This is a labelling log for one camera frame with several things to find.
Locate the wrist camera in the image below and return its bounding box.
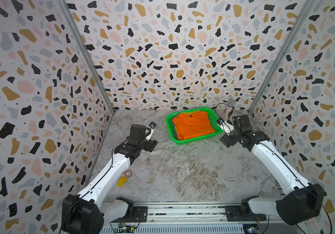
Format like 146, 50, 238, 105
216, 114, 253, 135
130, 121, 158, 144

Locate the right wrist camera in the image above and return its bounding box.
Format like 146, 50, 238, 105
216, 114, 253, 135

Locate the orange t-shirt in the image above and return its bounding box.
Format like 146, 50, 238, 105
183, 110, 215, 140

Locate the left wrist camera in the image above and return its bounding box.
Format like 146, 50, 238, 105
130, 121, 158, 144

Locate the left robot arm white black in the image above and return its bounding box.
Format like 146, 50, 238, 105
60, 140, 158, 234

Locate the right circuit board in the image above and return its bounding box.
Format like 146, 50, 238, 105
243, 224, 259, 234

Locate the aluminium mounting rail frame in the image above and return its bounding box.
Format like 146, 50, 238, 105
101, 201, 314, 234

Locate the round pink tape roll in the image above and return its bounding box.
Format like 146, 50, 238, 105
125, 170, 132, 178

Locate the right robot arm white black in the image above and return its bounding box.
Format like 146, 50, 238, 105
220, 131, 326, 225

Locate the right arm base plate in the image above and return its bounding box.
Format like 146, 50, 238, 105
225, 205, 267, 222

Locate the left circuit board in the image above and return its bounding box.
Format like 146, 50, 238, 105
116, 224, 136, 234

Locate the circuit board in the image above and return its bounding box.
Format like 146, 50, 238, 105
243, 224, 259, 234
116, 224, 136, 234

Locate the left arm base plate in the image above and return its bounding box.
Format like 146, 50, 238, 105
119, 206, 148, 223

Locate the green plastic basket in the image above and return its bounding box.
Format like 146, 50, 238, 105
165, 107, 224, 145

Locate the blue-grey t-shirt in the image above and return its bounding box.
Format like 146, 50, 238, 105
170, 113, 186, 140

